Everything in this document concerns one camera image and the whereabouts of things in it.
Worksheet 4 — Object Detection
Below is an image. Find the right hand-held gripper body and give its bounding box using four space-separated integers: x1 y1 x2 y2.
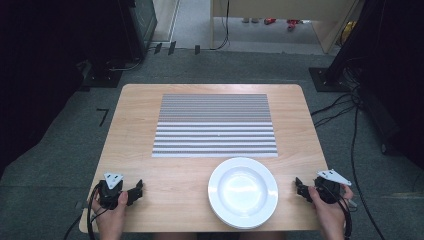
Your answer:
313 169 353 205

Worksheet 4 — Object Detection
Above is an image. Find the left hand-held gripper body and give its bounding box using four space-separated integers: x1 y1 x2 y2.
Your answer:
97 171 135 211

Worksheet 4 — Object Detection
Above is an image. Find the person's right hand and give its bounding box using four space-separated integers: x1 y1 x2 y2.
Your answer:
307 183 355 236

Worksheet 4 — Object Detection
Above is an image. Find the person's left hand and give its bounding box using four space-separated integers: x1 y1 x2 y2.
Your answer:
91 191 130 236

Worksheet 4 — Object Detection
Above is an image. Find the white plate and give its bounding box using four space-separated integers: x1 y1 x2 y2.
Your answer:
207 156 280 231

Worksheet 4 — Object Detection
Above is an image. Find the grey striped placemat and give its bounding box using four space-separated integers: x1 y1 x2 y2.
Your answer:
151 93 279 159

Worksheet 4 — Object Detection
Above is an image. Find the black metal stand base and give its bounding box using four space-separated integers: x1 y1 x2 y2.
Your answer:
308 65 354 93
78 59 124 92

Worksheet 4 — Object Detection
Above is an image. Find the yellow object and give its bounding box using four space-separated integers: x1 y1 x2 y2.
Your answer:
340 20 358 47

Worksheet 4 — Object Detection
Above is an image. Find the dark glass cabinet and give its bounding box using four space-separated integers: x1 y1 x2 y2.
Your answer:
119 0 158 61

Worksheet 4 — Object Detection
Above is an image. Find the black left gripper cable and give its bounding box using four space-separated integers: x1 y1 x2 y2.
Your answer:
63 182 103 240

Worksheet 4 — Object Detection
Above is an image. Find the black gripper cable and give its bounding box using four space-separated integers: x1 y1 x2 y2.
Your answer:
63 182 103 240
328 186 358 240

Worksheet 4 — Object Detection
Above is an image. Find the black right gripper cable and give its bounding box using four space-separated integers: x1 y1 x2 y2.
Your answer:
328 186 358 240

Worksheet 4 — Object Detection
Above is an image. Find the long black floor cable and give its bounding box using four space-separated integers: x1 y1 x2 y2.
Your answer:
349 105 388 240

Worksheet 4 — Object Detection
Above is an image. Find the black floor cable bundle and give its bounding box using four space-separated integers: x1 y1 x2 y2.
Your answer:
310 56 364 130

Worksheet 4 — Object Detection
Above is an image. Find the black hanging cable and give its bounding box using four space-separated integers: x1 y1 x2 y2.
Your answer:
209 0 232 52

